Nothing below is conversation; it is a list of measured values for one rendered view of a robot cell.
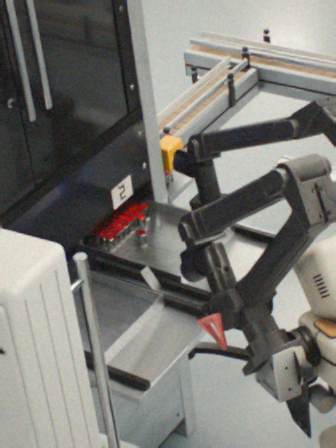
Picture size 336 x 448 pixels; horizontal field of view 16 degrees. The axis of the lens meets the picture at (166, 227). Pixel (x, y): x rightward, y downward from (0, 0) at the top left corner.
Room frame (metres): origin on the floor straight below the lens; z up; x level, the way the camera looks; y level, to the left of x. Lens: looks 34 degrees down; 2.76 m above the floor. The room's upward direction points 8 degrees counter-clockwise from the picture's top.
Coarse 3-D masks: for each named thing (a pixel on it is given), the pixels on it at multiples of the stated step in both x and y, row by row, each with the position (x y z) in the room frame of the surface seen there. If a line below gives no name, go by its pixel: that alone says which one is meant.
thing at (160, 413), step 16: (176, 368) 2.83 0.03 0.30; (160, 384) 2.76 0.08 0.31; (176, 384) 2.82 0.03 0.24; (96, 400) 2.54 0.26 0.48; (160, 400) 2.76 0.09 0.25; (176, 400) 2.81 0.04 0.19; (96, 416) 2.53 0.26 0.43; (128, 416) 2.63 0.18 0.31; (144, 416) 2.69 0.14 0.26; (160, 416) 2.75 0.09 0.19; (176, 416) 2.81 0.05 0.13; (128, 432) 2.63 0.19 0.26; (144, 432) 2.68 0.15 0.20; (160, 432) 2.74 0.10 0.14
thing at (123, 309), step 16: (96, 272) 2.53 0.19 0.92; (96, 288) 2.51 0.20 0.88; (112, 288) 2.50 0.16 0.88; (128, 288) 2.47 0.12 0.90; (144, 288) 2.44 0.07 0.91; (80, 304) 2.45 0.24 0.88; (96, 304) 2.44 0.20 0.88; (112, 304) 2.44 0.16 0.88; (128, 304) 2.43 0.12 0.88; (144, 304) 2.42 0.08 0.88; (160, 304) 2.39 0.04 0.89; (80, 320) 2.39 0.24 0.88; (112, 320) 2.37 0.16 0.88; (128, 320) 2.36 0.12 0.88; (144, 320) 2.34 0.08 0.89; (112, 336) 2.31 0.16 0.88; (128, 336) 2.29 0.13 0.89; (112, 352) 2.23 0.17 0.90
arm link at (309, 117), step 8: (312, 104) 2.35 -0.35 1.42; (320, 104) 2.34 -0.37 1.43; (328, 104) 2.35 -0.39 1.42; (296, 112) 2.39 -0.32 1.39; (304, 112) 2.37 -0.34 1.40; (312, 112) 2.35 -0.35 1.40; (320, 112) 2.34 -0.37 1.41; (328, 112) 2.33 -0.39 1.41; (296, 120) 2.38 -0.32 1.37; (304, 120) 2.36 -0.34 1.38; (312, 120) 2.35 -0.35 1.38; (320, 120) 2.33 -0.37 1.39; (328, 120) 2.32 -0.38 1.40; (304, 128) 2.36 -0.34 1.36; (312, 128) 2.38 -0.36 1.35; (320, 128) 2.33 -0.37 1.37; (328, 128) 2.32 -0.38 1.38; (296, 136) 2.37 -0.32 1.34; (304, 136) 2.37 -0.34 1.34; (312, 136) 2.39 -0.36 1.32; (328, 136) 2.31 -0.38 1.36
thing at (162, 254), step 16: (160, 208) 2.82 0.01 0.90; (176, 208) 2.78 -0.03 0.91; (160, 224) 2.76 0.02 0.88; (176, 224) 2.75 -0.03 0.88; (128, 240) 2.71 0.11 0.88; (160, 240) 2.69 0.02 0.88; (176, 240) 2.68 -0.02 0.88; (224, 240) 2.63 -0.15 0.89; (96, 256) 2.64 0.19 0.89; (112, 256) 2.60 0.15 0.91; (128, 256) 2.63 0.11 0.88; (144, 256) 2.62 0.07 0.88; (160, 256) 2.61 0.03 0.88; (176, 256) 2.60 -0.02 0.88; (160, 272) 2.51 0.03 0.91; (176, 272) 2.53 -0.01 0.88
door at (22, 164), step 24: (0, 24) 2.50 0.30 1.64; (0, 48) 2.49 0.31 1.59; (0, 72) 2.47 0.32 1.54; (0, 96) 2.46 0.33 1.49; (0, 120) 2.45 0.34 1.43; (0, 144) 2.44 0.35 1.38; (24, 144) 2.50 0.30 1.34; (0, 168) 2.42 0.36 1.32; (24, 168) 2.48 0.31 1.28; (0, 192) 2.41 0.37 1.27; (24, 192) 2.47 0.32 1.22; (0, 216) 2.40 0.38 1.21
